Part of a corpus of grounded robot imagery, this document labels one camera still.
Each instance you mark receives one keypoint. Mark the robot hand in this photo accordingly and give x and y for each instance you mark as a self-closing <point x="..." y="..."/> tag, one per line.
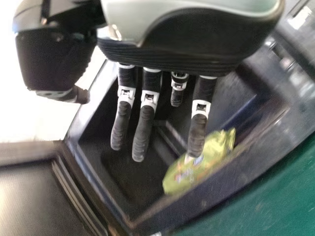
<point x="197" y="41"/>

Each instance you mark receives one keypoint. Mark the yellow-green biscuit packet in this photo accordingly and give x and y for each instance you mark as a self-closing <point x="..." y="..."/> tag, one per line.
<point x="197" y="169"/>

